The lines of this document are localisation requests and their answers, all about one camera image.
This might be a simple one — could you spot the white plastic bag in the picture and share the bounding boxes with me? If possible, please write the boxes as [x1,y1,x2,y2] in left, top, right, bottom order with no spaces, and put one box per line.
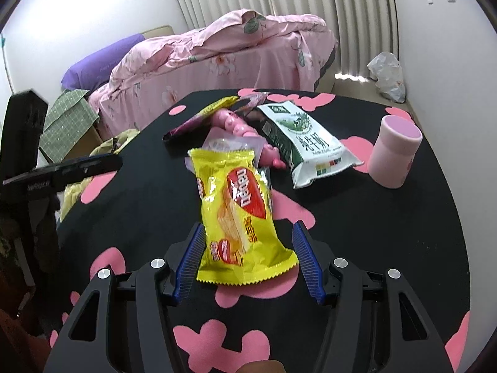
[367,51,407,104]

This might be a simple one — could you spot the pink floral duvet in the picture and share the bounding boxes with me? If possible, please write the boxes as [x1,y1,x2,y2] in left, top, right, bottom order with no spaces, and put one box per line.
[110,8,338,98]

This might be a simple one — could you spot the white pleated curtain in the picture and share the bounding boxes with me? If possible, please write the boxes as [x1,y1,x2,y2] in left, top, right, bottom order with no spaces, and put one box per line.
[166,0,401,83]

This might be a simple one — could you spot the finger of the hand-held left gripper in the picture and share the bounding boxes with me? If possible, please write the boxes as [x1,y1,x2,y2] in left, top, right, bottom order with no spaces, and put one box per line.
[54,153,124,184]

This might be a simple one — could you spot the green white milk carton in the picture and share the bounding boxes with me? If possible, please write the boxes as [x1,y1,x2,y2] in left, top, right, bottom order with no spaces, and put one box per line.
[256,100,365,190]

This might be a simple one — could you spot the yellow snack packet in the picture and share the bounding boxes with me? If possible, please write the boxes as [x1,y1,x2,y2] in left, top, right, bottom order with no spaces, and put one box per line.
[187,147,300,287]

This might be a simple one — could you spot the brown cardboard box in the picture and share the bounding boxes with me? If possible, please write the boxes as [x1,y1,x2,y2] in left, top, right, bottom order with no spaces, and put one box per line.
[75,122,106,160]

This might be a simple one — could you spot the green checked cloth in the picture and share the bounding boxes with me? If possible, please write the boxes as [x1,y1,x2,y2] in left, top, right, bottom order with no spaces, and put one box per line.
[38,89,100,164]

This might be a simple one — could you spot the beige headboard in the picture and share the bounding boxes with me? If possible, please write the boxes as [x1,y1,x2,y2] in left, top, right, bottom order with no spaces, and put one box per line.
[143,25,176,42]

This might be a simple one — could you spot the pink cup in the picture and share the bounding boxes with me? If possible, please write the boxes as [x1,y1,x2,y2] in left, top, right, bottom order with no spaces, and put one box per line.
[367,114,423,189]

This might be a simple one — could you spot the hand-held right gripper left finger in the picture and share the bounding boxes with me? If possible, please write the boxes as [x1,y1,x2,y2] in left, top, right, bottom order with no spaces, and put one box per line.
[43,223,207,373]

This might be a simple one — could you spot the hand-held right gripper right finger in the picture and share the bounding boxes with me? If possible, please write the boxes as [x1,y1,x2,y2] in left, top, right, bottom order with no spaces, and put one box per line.
[291,221,456,373]

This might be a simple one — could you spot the black pink spotted tablecloth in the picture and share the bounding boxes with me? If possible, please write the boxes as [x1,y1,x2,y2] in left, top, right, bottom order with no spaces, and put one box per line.
[48,87,473,373]

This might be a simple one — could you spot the bed with pink floral sheet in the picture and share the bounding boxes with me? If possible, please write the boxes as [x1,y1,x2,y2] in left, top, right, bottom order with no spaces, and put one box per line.
[87,8,339,141]

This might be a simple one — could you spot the purple pillow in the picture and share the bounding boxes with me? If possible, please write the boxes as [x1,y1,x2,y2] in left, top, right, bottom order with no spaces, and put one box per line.
[61,33,147,92]

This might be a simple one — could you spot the purple yellow wrapper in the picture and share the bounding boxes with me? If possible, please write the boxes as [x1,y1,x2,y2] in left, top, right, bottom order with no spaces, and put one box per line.
[162,96,240,145]

